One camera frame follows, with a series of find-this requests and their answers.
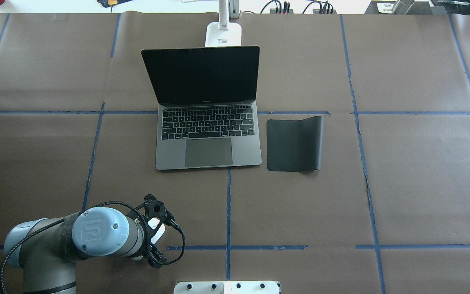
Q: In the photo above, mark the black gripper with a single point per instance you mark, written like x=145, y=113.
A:
x=156, y=257

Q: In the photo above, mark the grey laptop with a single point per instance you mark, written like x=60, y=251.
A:
x=207, y=113

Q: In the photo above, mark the black mouse pad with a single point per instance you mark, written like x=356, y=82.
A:
x=294, y=145

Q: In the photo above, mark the white computer mouse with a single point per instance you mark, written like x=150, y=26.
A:
x=141, y=252

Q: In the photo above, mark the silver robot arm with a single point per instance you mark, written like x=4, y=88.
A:
x=48, y=249

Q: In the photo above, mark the white desk lamp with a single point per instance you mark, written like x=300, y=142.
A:
x=225, y=33

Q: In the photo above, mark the metal cup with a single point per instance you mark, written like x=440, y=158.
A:
x=402, y=7

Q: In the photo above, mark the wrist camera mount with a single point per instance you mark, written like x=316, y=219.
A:
x=154, y=209

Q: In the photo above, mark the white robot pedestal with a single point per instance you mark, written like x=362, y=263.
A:
x=227, y=287

